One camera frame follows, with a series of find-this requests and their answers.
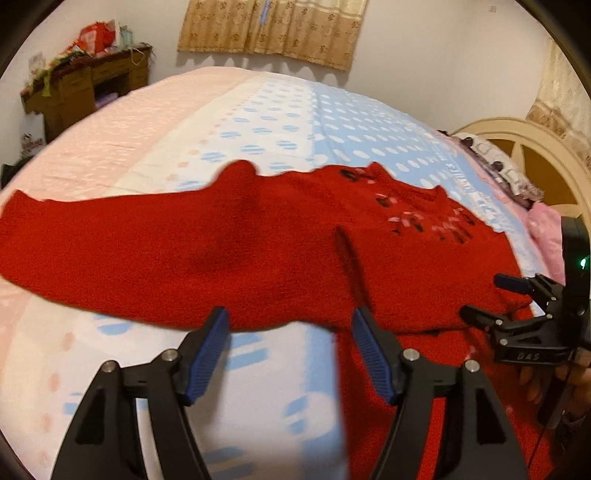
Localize wooden desk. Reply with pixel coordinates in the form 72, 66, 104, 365
19, 44, 153, 141

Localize red knit sweater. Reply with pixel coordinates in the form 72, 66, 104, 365
0, 160, 555, 480

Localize person's right hand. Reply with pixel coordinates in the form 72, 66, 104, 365
517, 348, 591, 418

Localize black bag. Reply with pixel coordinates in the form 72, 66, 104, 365
0, 159, 25, 189

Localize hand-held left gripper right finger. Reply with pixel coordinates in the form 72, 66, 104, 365
351, 306, 530, 480

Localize black cable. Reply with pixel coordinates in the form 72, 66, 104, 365
525, 364, 575, 480

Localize tan patterned side curtain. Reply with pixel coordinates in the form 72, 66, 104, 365
526, 39, 591, 169

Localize white patterned pillow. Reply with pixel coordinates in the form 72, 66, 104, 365
455, 132, 544, 209

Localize tan patterned window curtain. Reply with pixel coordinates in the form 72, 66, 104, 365
178, 0, 370, 71

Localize colourful cloth pile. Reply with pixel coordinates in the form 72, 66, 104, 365
28, 48, 93, 97

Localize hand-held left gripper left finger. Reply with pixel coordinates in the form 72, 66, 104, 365
50, 306, 232, 480

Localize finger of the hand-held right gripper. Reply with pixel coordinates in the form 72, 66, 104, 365
494, 273, 564, 305
459, 305, 511, 334

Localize printed white shopping bag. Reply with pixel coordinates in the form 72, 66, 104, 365
19, 133, 46, 158

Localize red gift bag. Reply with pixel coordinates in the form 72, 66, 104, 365
69, 22, 116, 58

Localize cream bed headboard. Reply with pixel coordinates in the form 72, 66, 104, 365
450, 117, 591, 232

